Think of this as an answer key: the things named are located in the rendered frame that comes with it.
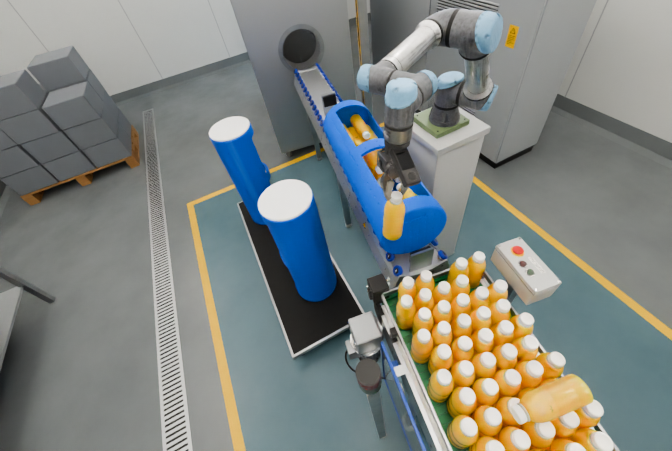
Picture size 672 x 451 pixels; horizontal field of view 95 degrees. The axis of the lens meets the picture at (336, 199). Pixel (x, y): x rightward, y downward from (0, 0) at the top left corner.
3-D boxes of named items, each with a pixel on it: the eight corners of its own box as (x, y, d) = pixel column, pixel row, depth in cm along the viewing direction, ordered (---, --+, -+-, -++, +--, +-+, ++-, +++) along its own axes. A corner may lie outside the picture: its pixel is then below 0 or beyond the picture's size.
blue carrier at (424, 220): (371, 134, 194) (366, 92, 173) (444, 240, 134) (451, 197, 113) (328, 148, 192) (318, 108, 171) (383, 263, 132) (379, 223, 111)
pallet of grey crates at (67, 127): (138, 133, 426) (73, 44, 340) (139, 165, 374) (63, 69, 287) (44, 167, 401) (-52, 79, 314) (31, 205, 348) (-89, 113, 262)
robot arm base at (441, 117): (443, 106, 164) (446, 89, 156) (466, 118, 155) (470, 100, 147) (422, 118, 159) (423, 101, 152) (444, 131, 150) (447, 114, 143)
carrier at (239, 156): (271, 229, 257) (290, 205, 273) (231, 145, 194) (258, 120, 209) (245, 219, 269) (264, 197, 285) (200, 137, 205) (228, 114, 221)
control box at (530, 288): (512, 251, 122) (520, 235, 114) (551, 296, 108) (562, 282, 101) (489, 259, 121) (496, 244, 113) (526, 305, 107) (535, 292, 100)
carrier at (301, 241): (329, 259, 230) (292, 273, 226) (304, 173, 166) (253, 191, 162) (342, 292, 211) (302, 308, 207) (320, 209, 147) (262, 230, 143)
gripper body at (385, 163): (398, 160, 97) (401, 126, 88) (411, 176, 91) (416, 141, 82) (375, 166, 95) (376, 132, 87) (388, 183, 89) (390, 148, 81)
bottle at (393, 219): (399, 244, 106) (404, 208, 93) (379, 239, 109) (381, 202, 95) (404, 229, 111) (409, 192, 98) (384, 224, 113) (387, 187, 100)
